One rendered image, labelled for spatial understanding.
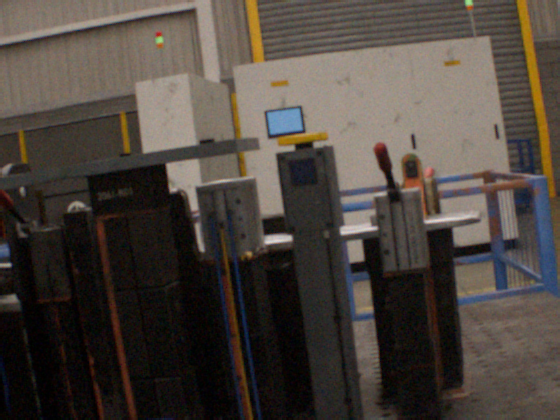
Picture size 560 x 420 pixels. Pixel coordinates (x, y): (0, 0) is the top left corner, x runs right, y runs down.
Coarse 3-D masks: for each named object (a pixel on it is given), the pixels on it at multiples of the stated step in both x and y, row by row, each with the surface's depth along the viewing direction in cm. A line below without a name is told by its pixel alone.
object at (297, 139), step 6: (312, 132) 145; (318, 132) 145; (324, 132) 148; (282, 138) 146; (288, 138) 146; (294, 138) 145; (300, 138) 145; (306, 138) 145; (312, 138) 145; (318, 138) 145; (324, 138) 147; (282, 144) 146; (288, 144) 146; (294, 144) 146; (300, 144) 147; (306, 144) 147; (312, 144) 148
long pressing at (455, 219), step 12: (432, 216) 183; (444, 216) 179; (456, 216) 170; (468, 216) 169; (480, 216) 175; (348, 228) 184; (360, 228) 179; (372, 228) 172; (432, 228) 170; (444, 228) 169; (276, 240) 175; (288, 240) 175; (348, 240) 173; (204, 252) 177; (12, 276) 191
